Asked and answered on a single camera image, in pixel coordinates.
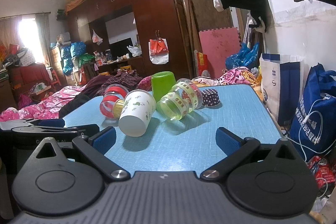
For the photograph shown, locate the clear cup red band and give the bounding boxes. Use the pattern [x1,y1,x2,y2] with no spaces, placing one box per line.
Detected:
[99,84,129,118]

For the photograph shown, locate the white and blue shopping bag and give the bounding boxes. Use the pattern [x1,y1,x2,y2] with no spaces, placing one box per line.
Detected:
[259,53,303,125]

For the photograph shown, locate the white paper cup green print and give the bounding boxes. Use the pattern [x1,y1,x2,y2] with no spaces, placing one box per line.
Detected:
[118,90,157,138]

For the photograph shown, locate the blue patterned bags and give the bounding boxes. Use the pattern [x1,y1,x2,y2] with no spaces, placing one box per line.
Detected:
[61,42,87,75]

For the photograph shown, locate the small yellow cup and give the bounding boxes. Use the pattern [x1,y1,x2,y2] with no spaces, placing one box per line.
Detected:
[113,98,126,118]

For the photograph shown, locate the black television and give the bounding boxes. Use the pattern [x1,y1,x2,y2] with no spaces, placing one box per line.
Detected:
[109,38,133,58]

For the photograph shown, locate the orange cloth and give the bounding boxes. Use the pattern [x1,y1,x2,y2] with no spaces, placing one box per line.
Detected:
[65,0,91,12]

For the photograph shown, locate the brown wooden wardrobe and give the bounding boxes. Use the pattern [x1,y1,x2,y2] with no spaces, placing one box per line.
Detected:
[66,0,191,80]

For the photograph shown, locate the white plastic bag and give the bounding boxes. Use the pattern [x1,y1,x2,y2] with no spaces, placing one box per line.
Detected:
[127,45,142,57]
[92,29,103,45]

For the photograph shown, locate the grey window curtain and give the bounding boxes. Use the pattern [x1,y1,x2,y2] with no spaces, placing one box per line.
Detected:
[35,13,52,67]

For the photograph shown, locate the pink floral blanket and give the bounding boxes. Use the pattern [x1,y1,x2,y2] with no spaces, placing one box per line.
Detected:
[0,84,93,123]

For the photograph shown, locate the blue plastic bag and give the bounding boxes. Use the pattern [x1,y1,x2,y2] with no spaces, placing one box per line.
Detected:
[225,42,260,70]

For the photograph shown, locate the red and white hanging bag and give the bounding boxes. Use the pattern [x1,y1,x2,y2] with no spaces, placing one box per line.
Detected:
[149,38,169,65]

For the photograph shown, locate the red packets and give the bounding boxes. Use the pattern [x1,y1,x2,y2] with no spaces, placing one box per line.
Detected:
[307,156,336,190]

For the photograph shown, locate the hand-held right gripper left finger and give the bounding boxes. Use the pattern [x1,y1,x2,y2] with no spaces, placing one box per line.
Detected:
[34,126,131,180]

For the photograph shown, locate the yellow cloth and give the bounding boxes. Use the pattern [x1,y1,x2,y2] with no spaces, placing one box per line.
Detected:
[241,69,263,88]

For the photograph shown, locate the navy polka dot cup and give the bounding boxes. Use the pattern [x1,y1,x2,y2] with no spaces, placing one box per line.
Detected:
[202,88,221,107]

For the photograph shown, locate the clear cup yellow-green band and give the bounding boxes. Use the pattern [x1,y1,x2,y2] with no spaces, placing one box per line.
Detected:
[160,78,204,121]

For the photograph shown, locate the red box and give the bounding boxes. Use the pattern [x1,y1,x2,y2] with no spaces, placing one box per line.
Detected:
[196,52,209,77]

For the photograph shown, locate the floral cloth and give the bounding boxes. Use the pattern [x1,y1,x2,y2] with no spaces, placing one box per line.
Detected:
[193,68,252,87]

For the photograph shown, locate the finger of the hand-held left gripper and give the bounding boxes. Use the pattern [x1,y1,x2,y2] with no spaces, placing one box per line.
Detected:
[12,124,101,140]
[0,118,66,130]

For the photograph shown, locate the white cable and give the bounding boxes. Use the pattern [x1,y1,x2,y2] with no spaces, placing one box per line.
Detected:
[287,96,336,160]

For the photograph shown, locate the pink foam mat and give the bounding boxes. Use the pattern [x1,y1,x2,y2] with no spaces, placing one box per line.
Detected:
[199,27,241,77]

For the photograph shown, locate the red cabinet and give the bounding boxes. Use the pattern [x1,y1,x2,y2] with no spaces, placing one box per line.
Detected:
[8,64,53,94]

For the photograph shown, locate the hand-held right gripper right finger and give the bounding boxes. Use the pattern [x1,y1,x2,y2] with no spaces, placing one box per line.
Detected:
[200,127,301,181]

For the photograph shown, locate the blue tote bag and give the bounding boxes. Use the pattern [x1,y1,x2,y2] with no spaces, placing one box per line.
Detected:
[288,63,336,162]

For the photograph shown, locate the green plastic cup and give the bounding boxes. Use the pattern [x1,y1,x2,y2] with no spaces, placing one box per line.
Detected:
[151,71,177,103]

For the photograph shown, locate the dark plaid clothing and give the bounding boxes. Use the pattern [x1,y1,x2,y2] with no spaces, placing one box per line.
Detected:
[59,70,144,117]

